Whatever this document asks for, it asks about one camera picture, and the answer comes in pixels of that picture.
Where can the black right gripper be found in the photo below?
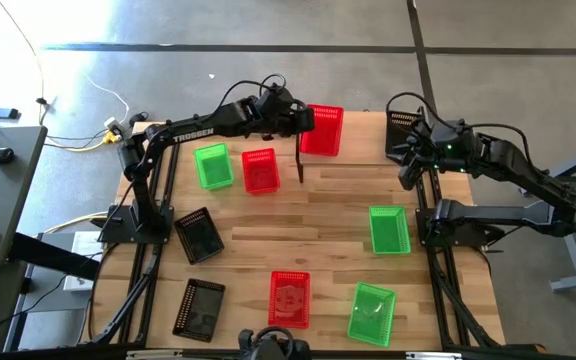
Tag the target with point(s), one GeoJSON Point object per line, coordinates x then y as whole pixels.
{"type": "Point", "coordinates": [448, 147]}

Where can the red slotted plastic basket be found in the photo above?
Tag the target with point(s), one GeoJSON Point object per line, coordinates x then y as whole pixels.
{"type": "Point", "coordinates": [289, 300]}
{"type": "Point", "coordinates": [327, 131]}
{"type": "Point", "coordinates": [261, 171]}

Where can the black aluminium rig frame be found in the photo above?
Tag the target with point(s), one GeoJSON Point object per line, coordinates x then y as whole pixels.
{"type": "Point", "coordinates": [358, 356]}

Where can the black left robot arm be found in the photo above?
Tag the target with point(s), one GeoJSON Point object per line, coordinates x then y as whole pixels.
{"type": "Point", "coordinates": [193, 132]}

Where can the green slotted plastic basket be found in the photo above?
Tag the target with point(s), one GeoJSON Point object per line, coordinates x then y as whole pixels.
{"type": "Point", "coordinates": [390, 230]}
{"type": "Point", "coordinates": [372, 315]}
{"type": "Point", "coordinates": [213, 166]}

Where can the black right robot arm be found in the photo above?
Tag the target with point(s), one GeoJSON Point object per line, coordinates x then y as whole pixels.
{"type": "Point", "coordinates": [518, 160]}

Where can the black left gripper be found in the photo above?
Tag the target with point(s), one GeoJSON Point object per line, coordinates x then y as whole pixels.
{"type": "Point", "coordinates": [278, 115]}

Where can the black slotted plastic basket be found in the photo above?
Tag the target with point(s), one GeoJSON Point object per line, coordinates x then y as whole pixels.
{"type": "Point", "coordinates": [198, 236]}
{"type": "Point", "coordinates": [397, 131]}
{"type": "Point", "coordinates": [199, 311]}

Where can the white power strip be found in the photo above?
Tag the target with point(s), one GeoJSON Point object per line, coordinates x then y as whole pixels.
{"type": "Point", "coordinates": [112, 125]}

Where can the metal table leg frame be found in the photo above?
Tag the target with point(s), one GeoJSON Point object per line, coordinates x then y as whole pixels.
{"type": "Point", "coordinates": [575, 260]}

